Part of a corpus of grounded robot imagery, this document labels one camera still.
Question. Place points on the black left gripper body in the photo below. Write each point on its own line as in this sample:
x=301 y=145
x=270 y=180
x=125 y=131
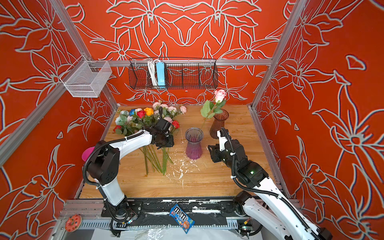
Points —
x=166 y=141

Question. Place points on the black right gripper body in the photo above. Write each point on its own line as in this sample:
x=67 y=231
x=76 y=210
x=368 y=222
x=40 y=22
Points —
x=221 y=155

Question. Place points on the small red rose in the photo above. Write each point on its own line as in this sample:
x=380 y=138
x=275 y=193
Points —
x=166 y=157

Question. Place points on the purple glass vase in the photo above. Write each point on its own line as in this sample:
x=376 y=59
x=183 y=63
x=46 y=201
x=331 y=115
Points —
x=194 y=137

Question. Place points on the pink rose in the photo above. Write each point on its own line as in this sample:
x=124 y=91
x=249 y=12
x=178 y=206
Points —
x=212 y=108

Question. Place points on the orange yellow rose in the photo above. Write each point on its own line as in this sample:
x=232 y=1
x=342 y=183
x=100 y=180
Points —
x=151 y=158

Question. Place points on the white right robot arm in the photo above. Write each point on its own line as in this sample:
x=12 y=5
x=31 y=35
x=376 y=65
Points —
x=260 y=198

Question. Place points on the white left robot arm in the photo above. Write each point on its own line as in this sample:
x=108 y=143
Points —
x=102 y=166

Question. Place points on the brown glass vase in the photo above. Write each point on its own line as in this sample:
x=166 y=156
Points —
x=218 y=123

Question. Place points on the blue and white flowers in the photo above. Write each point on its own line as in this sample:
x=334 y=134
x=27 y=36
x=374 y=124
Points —
x=126 y=118

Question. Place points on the pink carnation spray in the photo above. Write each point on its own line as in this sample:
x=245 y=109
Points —
x=168 y=113

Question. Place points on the large red rose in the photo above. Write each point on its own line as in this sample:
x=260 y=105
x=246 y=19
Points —
x=141 y=114

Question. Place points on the dark red flower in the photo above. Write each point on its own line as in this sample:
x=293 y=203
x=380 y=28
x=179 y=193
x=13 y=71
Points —
x=117 y=129

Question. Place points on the light blue box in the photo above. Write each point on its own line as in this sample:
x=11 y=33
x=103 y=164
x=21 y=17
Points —
x=160 y=66

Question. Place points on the pink plastic goblet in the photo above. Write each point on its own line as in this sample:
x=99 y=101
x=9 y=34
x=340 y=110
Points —
x=87 y=153

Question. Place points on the blue candy bag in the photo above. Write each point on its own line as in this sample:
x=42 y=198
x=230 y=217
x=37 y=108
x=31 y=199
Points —
x=182 y=219

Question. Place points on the white mesh basket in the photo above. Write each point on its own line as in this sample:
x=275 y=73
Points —
x=86 y=79

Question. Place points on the black wire basket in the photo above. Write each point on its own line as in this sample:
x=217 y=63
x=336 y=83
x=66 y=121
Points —
x=181 y=73

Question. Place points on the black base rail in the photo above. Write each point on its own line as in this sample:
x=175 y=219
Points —
x=209 y=212

